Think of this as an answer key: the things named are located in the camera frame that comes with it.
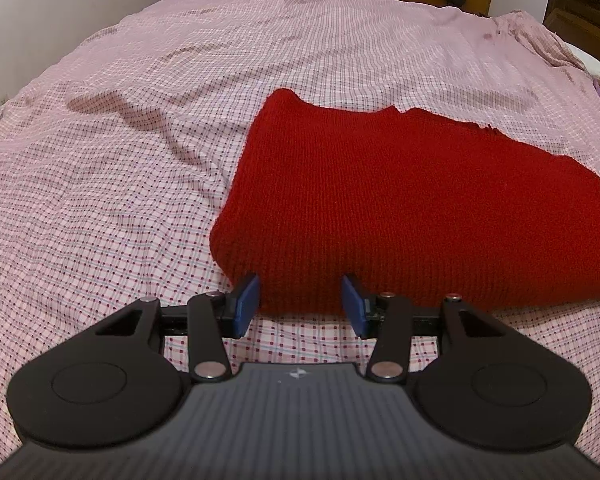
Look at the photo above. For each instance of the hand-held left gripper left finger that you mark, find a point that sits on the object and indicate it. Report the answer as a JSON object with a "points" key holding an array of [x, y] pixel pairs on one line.
{"points": [[245, 305]]}

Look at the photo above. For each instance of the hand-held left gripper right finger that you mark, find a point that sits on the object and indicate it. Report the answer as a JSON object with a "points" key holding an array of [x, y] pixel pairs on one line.
{"points": [[354, 305]]}

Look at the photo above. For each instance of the red knit sweater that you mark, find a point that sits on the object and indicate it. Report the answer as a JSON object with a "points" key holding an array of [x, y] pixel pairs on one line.
{"points": [[390, 200]]}

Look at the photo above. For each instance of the pink checked bed sheet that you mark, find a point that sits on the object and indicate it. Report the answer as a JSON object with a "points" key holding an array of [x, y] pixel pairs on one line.
{"points": [[130, 170]]}

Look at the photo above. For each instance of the white pillow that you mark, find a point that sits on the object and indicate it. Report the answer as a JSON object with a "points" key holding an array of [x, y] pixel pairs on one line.
{"points": [[590, 62]]}

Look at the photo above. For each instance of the dark wooden headboard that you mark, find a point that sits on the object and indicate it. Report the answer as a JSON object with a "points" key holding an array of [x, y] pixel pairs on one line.
{"points": [[585, 20]]}

